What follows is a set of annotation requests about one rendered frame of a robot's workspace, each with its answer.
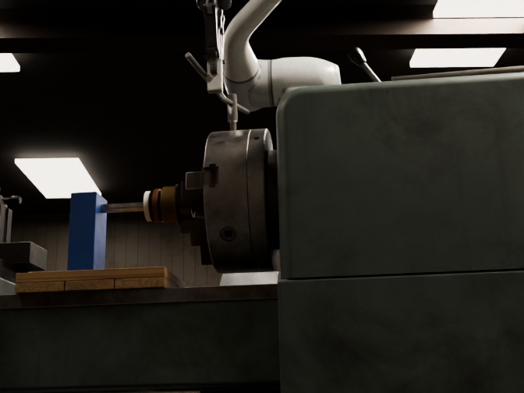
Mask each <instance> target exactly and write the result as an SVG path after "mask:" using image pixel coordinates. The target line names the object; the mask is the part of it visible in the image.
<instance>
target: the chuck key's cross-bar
mask: <svg viewBox="0 0 524 393"><path fill-rule="evenodd" d="M185 57H186V58H187V59H188V61H189V62H190V63H191V64H192V66H193V67H194V68H195V69H196V71H197V72H198V73H199V74H200V75H201V76H202V77H203V78H204V80H205V81H206V82H207V74H206V72H205V71H204V70H203V68H202V67H201V66H200V65H199V63H198V62H197V61H196V59H195V58H194V57H193V56H192V55H191V54H190V53H189V52H188V53H186V54H185ZM217 95H218V96H219V97H220V99H221V100H222V101H223V102H225V103H226V104H228V105H233V101H232V100H230V99H228V98H227V97H226V96H225V95H224V94H223V93H218V94H217ZM237 110H239V111H241V112H243V113H245V114H247V115H248V114H249V113H250V110H248V109H246V108H244V107H243V106H241V105H239V104H237Z"/></svg>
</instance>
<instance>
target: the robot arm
mask: <svg viewBox="0 0 524 393"><path fill-rule="evenodd" d="M280 2H281V0H250V1H249V2H248V3H247V4H246V5H245V6H244V7H243V8H242V9H241V10H240V11H239V12H238V13H237V15H236V16H235V17H234V18H233V19H232V21H231V23H230V24H229V25H228V27H227V30H226V31H225V32H224V24H225V16H223V12H224V11H226V10H227V9H229V8H230V7H231V5H232V0H196V5H197V7H198V8H199V9H201V10H202V11H204V25H205V41H206V53H207V55H204V60H207V59H210V60H207V92H208V93H209V94H218V93H222V92H223V81H224V84H225V89H226V91H227V93H228V94H236V95H237V104H239V105H241V106H243V107H244V108H246V109H248V110H250V112H254V111H256V110H258V109H261V108H266V107H278V104H279V102H280V101H281V99H282V98H283V97H284V96H285V95H286V94H287V93H288V92H290V91H291V90H294V89H296V88H299V87H314V86H326V85H338V84H341V78H340V73H339V68H338V66H337V65H335V64H334V63H332V62H328V61H326V60H323V59H320V58H312V57H291V58H279V59H274V60H259V59H257V58H256V56H255V55H254V53H253V51H252V49H251V47H250V44H249V39H250V36H251V34H252V33H253V32H254V31H255V29H256V28H258V27H259V25H260V24H261V23H262V22H263V21H264V20H265V19H266V18H267V16H268V15H269V14H270V13H271V12H272V11H273V10H274V8H275V7H276V6H277V5H278V4H279V3H280ZM279 280H281V272H277V271H273V272H254V273H236V274H223V275H222V277H221V282H220V285H219V286H223V285H260V284H277V283H278V281H279Z"/></svg>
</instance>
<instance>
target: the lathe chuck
mask: <svg viewBox="0 0 524 393"><path fill-rule="evenodd" d="M250 131H251V129H244V130H232V131H219V132H211V133H210V135H209V136H208V138H207V142H206V147H205V153H204V168H210V165H216V168H218V184H216V187H211V188H210V186H209V185H204V217H205V225H206V233H207V243H208V247H209V251H210V255H211V261H212V264H213V266H214V269H215V270H216V272H218V273H219V274H236V273H254V272H259V271H258V270H257V267H256V264H255V260H254V256H253V247H252V242H251V235H250V219H249V208H248V192H247V152H248V142H249V136H250ZM225 226H230V227H233V228H234V229H235V230H236V237H235V238H234V239H233V240H230V241H227V240H224V239H223V238H222V237H221V234H220V232H221V229H222V228H224V227H225Z"/></svg>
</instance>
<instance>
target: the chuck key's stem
mask: <svg viewBox="0 0 524 393"><path fill-rule="evenodd" d="M227 98H228V99H230V100H232V101H233V105H228V122H229V123H230V131H232V130H236V123H237V122H238V112H237V95H236V94H228V95H227Z"/></svg>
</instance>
